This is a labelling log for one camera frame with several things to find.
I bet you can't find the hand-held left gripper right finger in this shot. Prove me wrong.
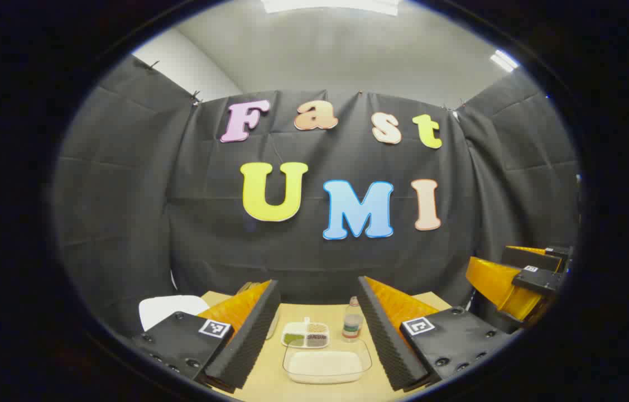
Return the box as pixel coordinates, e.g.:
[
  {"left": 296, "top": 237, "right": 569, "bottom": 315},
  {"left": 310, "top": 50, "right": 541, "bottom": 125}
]
[{"left": 357, "top": 276, "right": 513, "bottom": 393}]

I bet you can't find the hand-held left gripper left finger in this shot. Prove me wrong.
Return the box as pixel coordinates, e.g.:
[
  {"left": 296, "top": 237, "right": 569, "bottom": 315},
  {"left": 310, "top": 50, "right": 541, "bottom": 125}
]
[{"left": 131, "top": 279, "right": 281, "bottom": 394}]

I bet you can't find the clear container of rice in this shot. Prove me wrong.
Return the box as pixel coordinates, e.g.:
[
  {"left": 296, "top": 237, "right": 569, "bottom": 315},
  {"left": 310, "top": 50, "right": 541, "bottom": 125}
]
[{"left": 282, "top": 338, "right": 373, "bottom": 385}]

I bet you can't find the white rice cooker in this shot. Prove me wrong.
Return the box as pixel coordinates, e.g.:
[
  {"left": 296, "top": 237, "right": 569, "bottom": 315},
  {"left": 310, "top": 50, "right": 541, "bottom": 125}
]
[{"left": 138, "top": 295, "right": 210, "bottom": 332}]

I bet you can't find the small clear bottle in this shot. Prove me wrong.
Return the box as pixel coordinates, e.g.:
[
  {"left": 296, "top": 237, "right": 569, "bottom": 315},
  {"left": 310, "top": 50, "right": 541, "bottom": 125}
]
[{"left": 342, "top": 296, "right": 365, "bottom": 342}]

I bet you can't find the white divided dish of beans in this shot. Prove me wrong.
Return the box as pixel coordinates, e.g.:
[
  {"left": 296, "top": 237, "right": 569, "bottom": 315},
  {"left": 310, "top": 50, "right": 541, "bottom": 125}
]
[{"left": 281, "top": 317, "right": 330, "bottom": 350}]

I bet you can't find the black backdrop cloth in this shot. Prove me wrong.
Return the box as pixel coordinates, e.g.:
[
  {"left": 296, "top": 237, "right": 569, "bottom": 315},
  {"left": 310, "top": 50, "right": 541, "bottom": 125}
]
[{"left": 52, "top": 53, "right": 582, "bottom": 336}]

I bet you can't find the ceiling light panel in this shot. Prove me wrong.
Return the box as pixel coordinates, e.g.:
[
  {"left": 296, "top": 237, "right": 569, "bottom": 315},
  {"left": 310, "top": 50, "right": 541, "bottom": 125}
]
[
  {"left": 489, "top": 49, "right": 519, "bottom": 73},
  {"left": 261, "top": 0, "right": 401, "bottom": 16}
]

